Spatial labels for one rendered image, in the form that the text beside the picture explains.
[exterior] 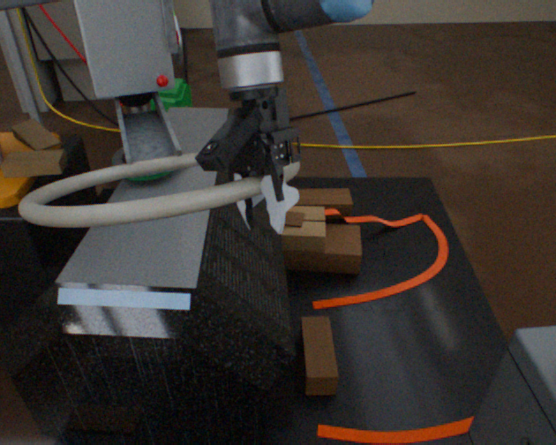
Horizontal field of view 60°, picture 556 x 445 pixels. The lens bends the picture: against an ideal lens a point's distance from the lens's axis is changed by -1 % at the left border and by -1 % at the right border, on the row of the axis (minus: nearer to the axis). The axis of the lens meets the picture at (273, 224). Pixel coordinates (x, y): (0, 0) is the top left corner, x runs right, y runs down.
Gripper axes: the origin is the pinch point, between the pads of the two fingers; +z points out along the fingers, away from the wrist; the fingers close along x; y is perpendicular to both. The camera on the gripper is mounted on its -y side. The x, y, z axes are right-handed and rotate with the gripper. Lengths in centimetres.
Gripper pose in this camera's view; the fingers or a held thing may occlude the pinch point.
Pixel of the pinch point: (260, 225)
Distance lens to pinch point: 73.6
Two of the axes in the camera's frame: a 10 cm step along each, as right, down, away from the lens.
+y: 6.7, -2.9, 6.8
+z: 1.2, 9.5, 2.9
